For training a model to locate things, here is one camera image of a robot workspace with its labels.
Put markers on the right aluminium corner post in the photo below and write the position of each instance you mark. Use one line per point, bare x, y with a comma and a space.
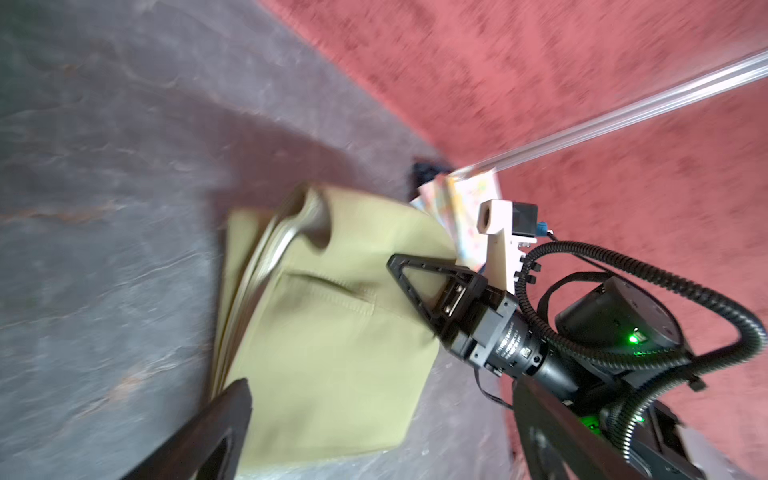
734, 75

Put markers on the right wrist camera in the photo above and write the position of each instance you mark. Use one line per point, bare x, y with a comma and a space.
508, 227

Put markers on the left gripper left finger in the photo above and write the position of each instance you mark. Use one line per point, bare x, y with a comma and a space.
209, 445

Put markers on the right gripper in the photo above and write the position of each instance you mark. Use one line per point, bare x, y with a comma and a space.
483, 327

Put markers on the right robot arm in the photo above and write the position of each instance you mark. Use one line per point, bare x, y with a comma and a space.
589, 382

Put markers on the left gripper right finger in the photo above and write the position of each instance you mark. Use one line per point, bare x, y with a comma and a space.
556, 443

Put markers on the pastel patterned skirt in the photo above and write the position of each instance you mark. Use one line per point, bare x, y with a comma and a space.
455, 203

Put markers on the blue denim skirt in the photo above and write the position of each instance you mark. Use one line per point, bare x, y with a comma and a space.
423, 172

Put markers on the olive green skirt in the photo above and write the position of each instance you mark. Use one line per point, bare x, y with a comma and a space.
335, 355

